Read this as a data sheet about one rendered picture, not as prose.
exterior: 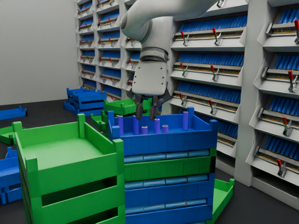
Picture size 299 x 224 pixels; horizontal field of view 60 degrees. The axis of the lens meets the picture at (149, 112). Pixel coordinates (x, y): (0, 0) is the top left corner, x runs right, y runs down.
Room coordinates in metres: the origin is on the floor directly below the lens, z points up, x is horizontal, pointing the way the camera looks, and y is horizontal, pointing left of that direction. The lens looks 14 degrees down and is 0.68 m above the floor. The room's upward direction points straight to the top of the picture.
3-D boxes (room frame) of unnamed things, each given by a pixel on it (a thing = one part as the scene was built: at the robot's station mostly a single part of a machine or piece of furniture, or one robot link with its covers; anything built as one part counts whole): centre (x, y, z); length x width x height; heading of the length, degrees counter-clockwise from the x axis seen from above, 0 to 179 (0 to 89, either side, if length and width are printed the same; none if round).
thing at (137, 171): (0.77, -0.03, 0.36); 0.30 x 0.20 x 0.08; 102
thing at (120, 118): (0.81, 0.10, 0.44); 0.02 x 0.02 x 0.06
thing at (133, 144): (0.77, -0.03, 0.44); 0.30 x 0.20 x 0.08; 102
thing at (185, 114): (0.87, -0.13, 0.44); 0.02 x 0.02 x 0.06
